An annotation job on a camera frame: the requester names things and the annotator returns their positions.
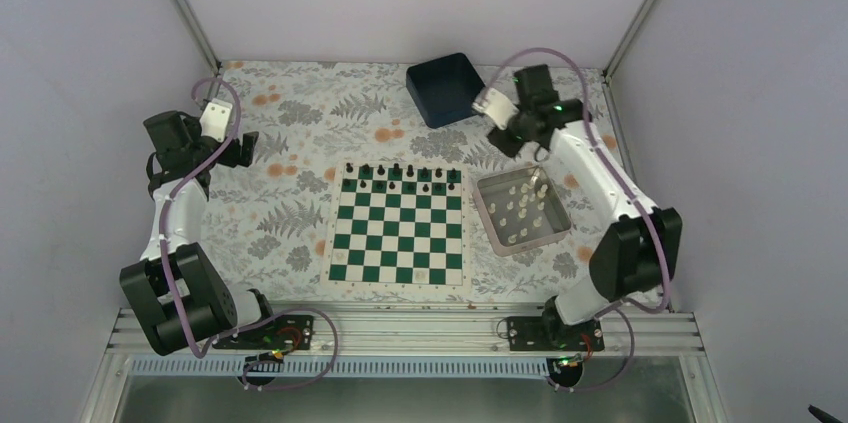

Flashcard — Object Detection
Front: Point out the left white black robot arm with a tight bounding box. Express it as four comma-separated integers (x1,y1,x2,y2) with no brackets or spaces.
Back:
119,100,279,356

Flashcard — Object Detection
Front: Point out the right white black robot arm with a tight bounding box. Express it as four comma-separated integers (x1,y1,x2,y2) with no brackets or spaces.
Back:
474,65,682,350

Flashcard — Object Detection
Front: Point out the green white chess board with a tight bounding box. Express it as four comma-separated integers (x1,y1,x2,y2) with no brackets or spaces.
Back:
321,160,473,293

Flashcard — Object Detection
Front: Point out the metal tray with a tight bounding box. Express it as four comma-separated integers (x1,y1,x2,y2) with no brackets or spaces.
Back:
473,165,572,257

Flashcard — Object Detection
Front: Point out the floral patterned table mat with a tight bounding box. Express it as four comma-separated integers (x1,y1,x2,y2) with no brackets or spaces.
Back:
202,61,604,303

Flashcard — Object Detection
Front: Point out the dark blue square bin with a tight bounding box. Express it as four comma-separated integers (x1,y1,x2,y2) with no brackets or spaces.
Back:
406,53,484,129

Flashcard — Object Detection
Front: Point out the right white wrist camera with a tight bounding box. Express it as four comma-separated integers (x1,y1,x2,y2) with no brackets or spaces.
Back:
472,88,519,130

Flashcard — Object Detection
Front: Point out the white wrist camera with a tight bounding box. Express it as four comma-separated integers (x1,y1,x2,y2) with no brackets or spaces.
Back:
472,88,519,130
199,98,233,143

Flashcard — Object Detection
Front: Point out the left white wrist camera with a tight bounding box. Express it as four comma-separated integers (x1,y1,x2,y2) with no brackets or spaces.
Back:
199,98,233,143

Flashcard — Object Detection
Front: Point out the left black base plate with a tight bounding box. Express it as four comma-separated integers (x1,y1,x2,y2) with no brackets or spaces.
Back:
213,314,314,352

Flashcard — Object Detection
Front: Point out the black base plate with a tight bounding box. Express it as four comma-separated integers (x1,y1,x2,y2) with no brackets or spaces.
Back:
213,314,314,352
506,316,605,352

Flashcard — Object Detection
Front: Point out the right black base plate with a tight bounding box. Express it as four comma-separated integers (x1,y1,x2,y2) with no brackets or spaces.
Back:
506,316,605,352

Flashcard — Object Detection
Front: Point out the aluminium rail frame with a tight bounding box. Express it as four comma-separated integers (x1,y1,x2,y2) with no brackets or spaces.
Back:
81,303,726,422

